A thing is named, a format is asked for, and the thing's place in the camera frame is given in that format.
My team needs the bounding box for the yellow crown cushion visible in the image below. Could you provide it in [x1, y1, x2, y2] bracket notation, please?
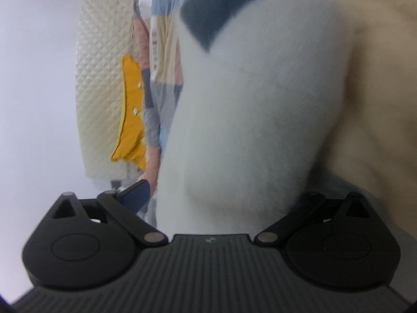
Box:
[111, 54, 148, 172]

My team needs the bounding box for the patchwork checkered quilt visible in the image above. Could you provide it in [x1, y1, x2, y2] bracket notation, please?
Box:
[135, 18, 163, 184]

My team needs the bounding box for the cream quilted headboard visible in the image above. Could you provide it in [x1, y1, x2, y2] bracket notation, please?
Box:
[75, 0, 138, 180]

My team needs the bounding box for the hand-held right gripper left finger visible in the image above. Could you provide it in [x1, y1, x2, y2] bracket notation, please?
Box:
[49, 179, 169, 248]

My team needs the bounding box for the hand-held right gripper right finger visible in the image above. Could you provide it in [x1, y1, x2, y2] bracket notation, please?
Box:
[254, 192, 374, 246]

